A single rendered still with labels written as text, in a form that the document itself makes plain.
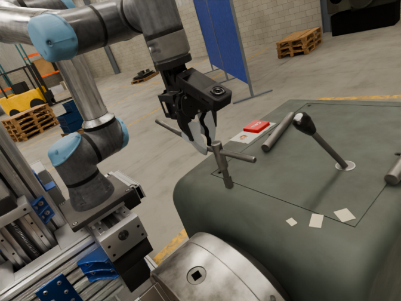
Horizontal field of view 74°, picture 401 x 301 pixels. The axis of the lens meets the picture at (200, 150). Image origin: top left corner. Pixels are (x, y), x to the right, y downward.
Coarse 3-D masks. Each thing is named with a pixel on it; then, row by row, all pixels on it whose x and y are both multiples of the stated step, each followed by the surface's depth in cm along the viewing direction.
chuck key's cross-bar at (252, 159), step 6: (156, 120) 72; (162, 126) 70; (168, 126) 68; (174, 132) 67; (180, 132) 65; (210, 150) 58; (222, 150) 55; (228, 150) 54; (234, 156) 52; (240, 156) 51; (246, 156) 50; (252, 156) 49; (252, 162) 49
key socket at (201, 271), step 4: (196, 268) 46; (200, 268) 46; (192, 272) 45; (196, 272) 45; (200, 272) 45; (204, 272) 45; (188, 276) 45; (192, 276) 45; (196, 276) 46; (200, 276) 46; (204, 276) 44; (188, 280) 44; (192, 280) 44; (196, 280) 44; (200, 280) 44; (196, 284) 43
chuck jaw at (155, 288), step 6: (156, 282) 51; (150, 288) 50; (156, 288) 50; (144, 294) 49; (150, 294) 50; (156, 294) 50; (162, 294) 50; (144, 300) 49; (150, 300) 49; (156, 300) 49; (162, 300) 50; (168, 300) 50
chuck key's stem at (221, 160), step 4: (216, 140) 56; (212, 144) 55; (216, 144) 55; (220, 144) 55; (212, 148) 56; (216, 148) 55; (220, 148) 55; (216, 152) 56; (216, 156) 56; (220, 156) 56; (224, 156) 56; (216, 160) 57; (220, 160) 56; (224, 160) 57; (220, 164) 57; (224, 164) 57; (220, 168) 57; (224, 168) 57; (224, 172) 58; (228, 172) 59; (224, 176) 59; (228, 176) 59; (224, 180) 59; (228, 180) 59; (224, 184) 60; (228, 184) 59; (232, 184) 60; (228, 188) 60
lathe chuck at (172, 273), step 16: (176, 256) 51; (192, 256) 48; (208, 256) 47; (160, 272) 48; (176, 272) 46; (208, 272) 44; (224, 272) 44; (176, 288) 43; (192, 288) 43; (208, 288) 42; (224, 288) 42; (240, 288) 42
